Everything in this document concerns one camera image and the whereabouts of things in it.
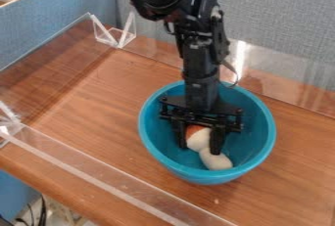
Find clear acrylic front barrier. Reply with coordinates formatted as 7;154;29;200
0;125;237;226

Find clear acrylic back barrier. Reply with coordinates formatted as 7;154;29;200
123;11;335;118

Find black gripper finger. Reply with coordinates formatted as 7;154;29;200
171;119;187;149
208;125;226;156

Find white brown toy mushroom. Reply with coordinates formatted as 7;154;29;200
186;125;233;170

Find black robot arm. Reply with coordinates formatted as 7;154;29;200
129;0;242;155

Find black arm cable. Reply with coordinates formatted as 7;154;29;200
218;57;241;89

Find black floor cables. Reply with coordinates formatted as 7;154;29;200
0;194;49;226

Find blue plastic bowl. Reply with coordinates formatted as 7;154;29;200
137;81;277;185

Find clear acrylic corner bracket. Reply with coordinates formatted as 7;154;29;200
88;12;136;49

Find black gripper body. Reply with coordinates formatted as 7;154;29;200
157;96;243;133

